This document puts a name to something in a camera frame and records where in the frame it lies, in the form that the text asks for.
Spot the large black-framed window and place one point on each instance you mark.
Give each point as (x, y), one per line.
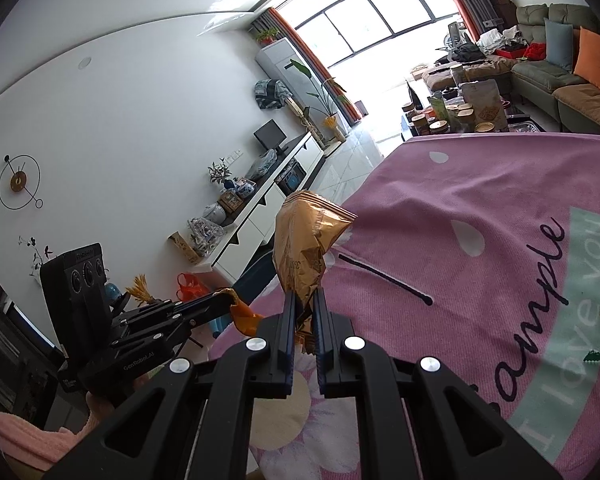
(375, 20)

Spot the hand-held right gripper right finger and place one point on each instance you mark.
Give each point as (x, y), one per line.
(322, 340)

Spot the green brown sofa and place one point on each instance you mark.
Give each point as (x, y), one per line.
(540, 77)

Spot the orange snack wrapper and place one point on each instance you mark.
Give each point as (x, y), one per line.
(242, 316)

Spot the blue patterned cloth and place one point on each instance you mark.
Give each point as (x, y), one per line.
(270, 94)

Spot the white wall outlet strip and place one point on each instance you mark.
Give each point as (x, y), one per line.
(235, 155)

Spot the white TV cabinet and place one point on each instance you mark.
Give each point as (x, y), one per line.
(260, 210)

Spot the tall leafy plant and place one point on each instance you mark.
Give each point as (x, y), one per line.
(320, 91)

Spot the black bag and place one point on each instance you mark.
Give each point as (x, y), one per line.
(465, 52)

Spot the small wooden box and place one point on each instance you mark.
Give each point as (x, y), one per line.
(230, 202)

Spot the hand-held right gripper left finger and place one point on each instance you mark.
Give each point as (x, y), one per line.
(290, 340)

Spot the gold snack bag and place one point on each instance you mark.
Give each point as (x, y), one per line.
(300, 250)

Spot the blue vase with plant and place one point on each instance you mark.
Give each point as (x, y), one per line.
(111, 292)

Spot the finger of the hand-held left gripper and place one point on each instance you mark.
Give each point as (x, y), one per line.
(160, 340)
(180, 307)

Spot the pink printed blanket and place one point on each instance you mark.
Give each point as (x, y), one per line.
(480, 260)

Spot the black coffee table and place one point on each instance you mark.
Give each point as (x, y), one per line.
(407, 130)

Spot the tan cardboard box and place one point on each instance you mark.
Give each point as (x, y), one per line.
(184, 246)

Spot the recessed ceiling light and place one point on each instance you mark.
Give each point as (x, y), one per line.
(84, 63)

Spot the yellow dried flower bunch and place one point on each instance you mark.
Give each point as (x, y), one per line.
(141, 291)

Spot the wooden rack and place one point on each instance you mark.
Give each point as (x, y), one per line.
(305, 121)

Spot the blue white plastic bundle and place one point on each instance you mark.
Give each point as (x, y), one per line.
(265, 161)

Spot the clear plastic bag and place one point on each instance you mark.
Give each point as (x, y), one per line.
(205, 234)

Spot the blue white porcelain vase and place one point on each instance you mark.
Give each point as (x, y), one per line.
(244, 189)

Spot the potted bonsai plant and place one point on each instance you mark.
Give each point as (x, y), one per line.
(220, 172)

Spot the red cloth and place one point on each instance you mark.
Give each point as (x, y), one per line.
(535, 51)

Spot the brown box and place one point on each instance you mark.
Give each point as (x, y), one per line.
(500, 4)

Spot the white standing air conditioner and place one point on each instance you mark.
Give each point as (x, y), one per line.
(285, 67)

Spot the black monitor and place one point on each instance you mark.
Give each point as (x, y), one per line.
(270, 135)

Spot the white clothes pile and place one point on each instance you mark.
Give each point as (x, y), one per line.
(497, 37)

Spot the dark cabinet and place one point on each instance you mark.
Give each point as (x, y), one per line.
(10, 360)

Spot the black thin stick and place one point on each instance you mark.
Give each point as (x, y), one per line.
(385, 280)

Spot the blue cushion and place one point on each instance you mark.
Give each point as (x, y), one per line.
(557, 42)

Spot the white brown paper bag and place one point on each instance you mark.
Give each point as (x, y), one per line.
(482, 102)

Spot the white ceramic jar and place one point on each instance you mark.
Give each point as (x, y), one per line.
(214, 212)

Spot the clear plastic tray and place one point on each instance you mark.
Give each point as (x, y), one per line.
(522, 127)

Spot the dark blue bin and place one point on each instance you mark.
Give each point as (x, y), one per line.
(255, 277)

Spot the small potted green plant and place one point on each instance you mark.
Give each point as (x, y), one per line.
(266, 35)

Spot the orange plastic bag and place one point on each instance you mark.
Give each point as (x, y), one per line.
(192, 287)

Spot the round black wall clock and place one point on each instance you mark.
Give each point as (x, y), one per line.
(19, 180)

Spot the green carton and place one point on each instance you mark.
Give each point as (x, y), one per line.
(437, 107)

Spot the group of glass jars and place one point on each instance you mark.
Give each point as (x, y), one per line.
(452, 115)

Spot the orange cushion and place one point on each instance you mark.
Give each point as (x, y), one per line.
(595, 60)

